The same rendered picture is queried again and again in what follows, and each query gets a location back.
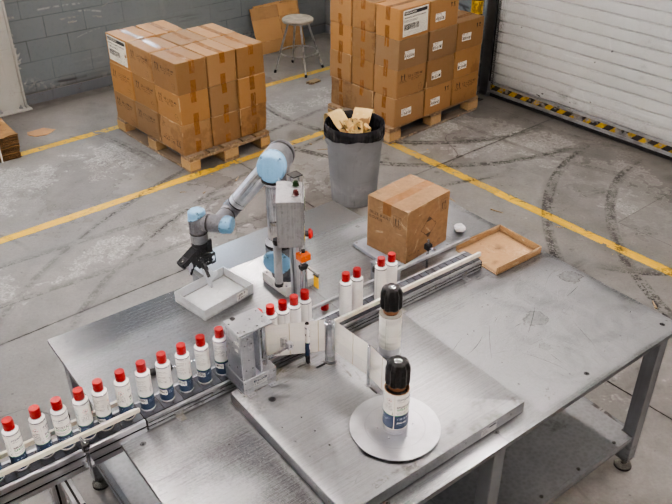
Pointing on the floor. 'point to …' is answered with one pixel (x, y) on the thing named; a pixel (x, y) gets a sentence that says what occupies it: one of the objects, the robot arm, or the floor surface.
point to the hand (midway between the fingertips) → (200, 282)
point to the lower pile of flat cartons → (8, 143)
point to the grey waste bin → (353, 171)
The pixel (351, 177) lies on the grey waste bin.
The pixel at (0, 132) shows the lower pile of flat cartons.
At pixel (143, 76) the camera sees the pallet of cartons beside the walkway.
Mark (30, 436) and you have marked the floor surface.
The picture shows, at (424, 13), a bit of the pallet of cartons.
